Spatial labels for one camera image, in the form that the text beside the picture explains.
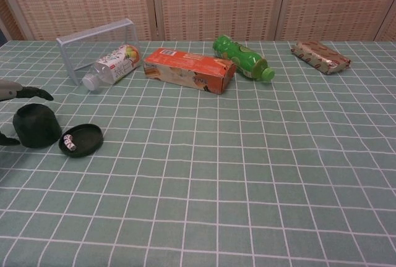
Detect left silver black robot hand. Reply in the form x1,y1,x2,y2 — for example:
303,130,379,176
0,78,54,147

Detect black round lid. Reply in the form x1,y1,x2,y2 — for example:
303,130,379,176
58,124,105,159

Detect bamboo folding screen panel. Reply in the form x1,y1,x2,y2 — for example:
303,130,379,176
373,12,396,41
0,0,159,42
0,0,32,41
151,0,289,41
281,0,396,41

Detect silver mesh basket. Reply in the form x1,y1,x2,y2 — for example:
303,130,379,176
56,17,139,85

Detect clear bottle with floral label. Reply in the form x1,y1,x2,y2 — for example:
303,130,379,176
82,43,143,91

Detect orange carton box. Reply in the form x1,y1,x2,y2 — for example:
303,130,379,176
143,48,238,95

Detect green checked tablecloth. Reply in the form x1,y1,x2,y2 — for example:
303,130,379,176
0,40,396,267

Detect green plastic bottle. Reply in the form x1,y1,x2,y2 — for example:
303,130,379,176
212,34,276,82

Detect foil wrapped snack pack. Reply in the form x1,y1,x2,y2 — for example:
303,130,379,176
290,40,352,75

